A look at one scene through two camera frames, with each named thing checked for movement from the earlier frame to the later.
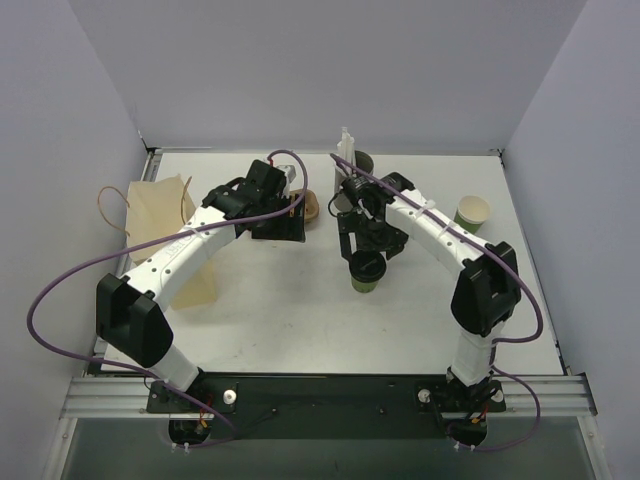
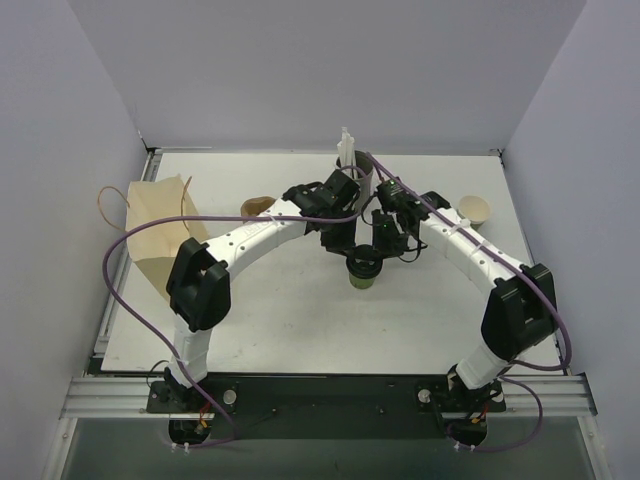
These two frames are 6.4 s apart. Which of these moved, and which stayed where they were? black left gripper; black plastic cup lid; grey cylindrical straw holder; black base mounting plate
Moved: black left gripper
Stayed: black base mounting plate; black plastic cup lid; grey cylindrical straw holder
